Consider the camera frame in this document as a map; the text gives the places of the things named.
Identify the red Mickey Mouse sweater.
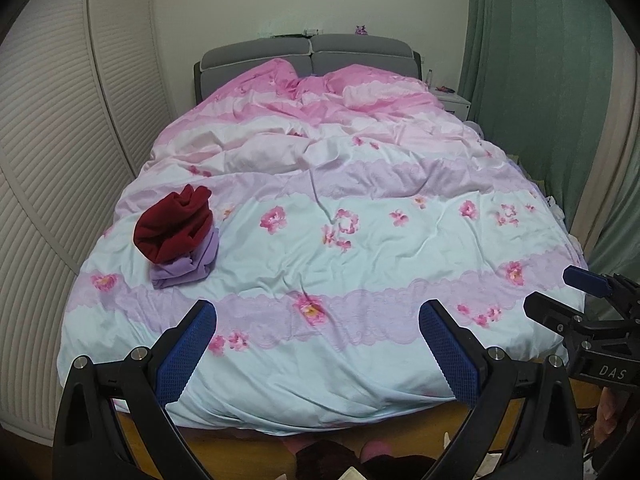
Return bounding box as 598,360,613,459
134,184,214,264

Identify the white clothes pile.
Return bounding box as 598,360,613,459
546,195,565,223

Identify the person's right hand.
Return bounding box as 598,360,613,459
593,388,629,443

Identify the folded purple garment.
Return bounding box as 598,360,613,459
150,228,219,289

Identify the right pink slipper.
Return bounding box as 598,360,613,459
359,440,393,463

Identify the green curtain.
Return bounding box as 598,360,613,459
460,0,639,278

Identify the white nightstand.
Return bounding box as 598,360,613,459
432,90,471,122

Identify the clear bottle on nightstand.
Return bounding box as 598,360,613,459
425,68,434,89

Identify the pink floral duvet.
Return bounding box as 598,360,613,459
56,60,585,436

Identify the white louvered wardrobe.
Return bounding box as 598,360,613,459
1,0,172,445

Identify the grey upholstered headboard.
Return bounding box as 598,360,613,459
193,34,422,103

